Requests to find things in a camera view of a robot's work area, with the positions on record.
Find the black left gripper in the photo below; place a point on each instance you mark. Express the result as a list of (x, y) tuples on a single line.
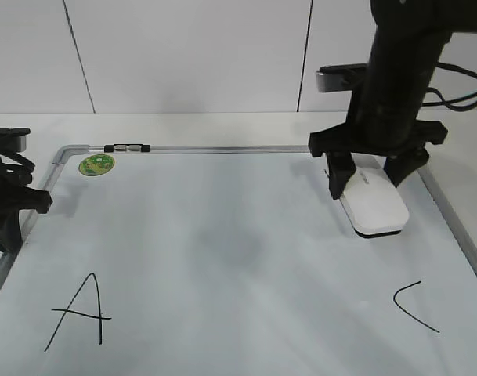
[(15, 195)]

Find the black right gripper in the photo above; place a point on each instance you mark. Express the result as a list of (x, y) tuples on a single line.
[(403, 159)]

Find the white whiteboard eraser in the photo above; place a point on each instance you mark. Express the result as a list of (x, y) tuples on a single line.
[(371, 202)]

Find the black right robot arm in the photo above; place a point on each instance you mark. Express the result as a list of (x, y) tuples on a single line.
[(388, 91)]

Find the round green magnet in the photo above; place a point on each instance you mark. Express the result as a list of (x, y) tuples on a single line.
[(96, 165)]

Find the black silver hanging clip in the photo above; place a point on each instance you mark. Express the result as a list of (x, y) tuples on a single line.
[(137, 148)]

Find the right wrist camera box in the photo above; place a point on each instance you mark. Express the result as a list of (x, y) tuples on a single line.
[(340, 78)]

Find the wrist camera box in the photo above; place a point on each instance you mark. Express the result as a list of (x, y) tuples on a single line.
[(340, 78), (14, 139)]

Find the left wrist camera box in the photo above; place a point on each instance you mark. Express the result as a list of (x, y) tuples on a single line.
[(14, 139)]

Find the white board with aluminium frame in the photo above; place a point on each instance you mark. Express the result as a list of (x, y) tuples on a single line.
[(180, 262)]

